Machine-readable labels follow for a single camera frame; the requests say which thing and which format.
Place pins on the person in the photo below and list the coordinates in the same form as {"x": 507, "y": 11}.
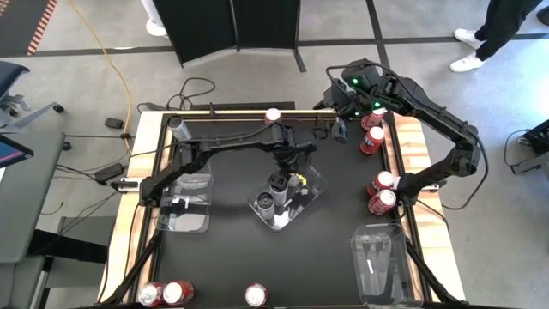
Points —
{"x": 502, "y": 21}

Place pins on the black equipment box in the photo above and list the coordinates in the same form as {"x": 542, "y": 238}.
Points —
{"x": 538, "y": 141}

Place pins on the black folding divider screen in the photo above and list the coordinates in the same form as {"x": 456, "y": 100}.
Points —
{"x": 197, "y": 26}

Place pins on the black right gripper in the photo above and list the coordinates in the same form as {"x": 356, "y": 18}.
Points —
{"x": 341, "y": 105}

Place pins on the grey desk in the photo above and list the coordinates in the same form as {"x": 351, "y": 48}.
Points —
{"x": 25, "y": 206}

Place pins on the red Fanta soda can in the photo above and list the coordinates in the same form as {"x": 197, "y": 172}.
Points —
{"x": 369, "y": 143}
{"x": 377, "y": 184}

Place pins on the blue grey office chair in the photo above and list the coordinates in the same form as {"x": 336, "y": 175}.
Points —
{"x": 10, "y": 77}

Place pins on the small black power adapter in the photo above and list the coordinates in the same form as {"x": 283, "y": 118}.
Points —
{"x": 114, "y": 123}

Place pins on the black hazard-striped floor mat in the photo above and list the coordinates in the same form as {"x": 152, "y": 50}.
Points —
{"x": 17, "y": 21}

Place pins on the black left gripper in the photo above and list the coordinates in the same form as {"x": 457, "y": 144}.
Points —
{"x": 293, "y": 165}

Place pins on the white Celsius energy drink can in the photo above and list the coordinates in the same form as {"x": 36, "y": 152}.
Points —
{"x": 180, "y": 131}
{"x": 293, "y": 181}
{"x": 265, "y": 206}
{"x": 279, "y": 198}

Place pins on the black triangular rail bracket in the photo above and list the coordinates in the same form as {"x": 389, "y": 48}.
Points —
{"x": 211, "y": 108}

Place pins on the clear plastic storage bin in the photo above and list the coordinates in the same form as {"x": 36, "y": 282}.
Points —
{"x": 377, "y": 266}
{"x": 184, "y": 214}
{"x": 274, "y": 225}

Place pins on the computer screen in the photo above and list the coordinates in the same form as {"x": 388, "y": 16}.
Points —
{"x": 10, "y": 152}

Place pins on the white stand base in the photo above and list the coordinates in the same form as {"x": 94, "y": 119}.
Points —
{"x": 155, "y": 28}

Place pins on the black flat bar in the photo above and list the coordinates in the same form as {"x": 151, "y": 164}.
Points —
{"x": 244, "y": 105}

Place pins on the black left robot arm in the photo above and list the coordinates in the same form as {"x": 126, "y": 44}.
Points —
{"x": 231, "y": 139}

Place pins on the black diagonal frame strut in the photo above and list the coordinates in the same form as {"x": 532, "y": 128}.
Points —
{"x": 137, "y": 266}
{"x": 429, "y": 274}

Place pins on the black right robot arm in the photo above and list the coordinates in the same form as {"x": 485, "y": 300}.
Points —
{"x": 429, "y": 111}

